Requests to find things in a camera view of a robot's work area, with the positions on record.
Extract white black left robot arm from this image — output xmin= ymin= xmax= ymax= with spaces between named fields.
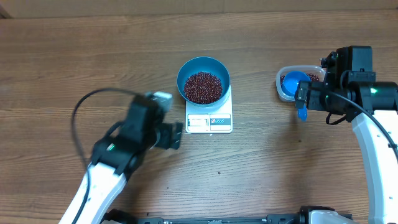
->
xmin=60 ymin=91 xmax=183 ymax=223

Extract white digital kitchen scale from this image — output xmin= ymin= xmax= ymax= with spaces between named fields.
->
xmin=185 ymin=86 xmax=233 ymax=134

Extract clear plastic food container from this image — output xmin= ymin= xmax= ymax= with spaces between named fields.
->
xmin=275 ymin=65 xmax=326 ymax=102

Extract blue plastic scoop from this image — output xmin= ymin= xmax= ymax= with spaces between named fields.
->
xmin=282 ymin=71 xmax=311 ymax=121

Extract red beans in bowl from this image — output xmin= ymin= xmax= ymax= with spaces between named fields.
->
xmin=183 ymin=72 xmax=223 ymax=105

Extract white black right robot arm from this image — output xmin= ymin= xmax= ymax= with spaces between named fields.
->
xmin=295 ymin=46 xmax=397 ymax=223

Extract teal plastic bowl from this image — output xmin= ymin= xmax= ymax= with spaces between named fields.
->
xmin=177 ymin=57 xmax=231 ymax=107

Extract red adzuki beans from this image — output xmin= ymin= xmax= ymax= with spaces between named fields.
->
xmin=280 ymin=73 xmax=320 ymax=83

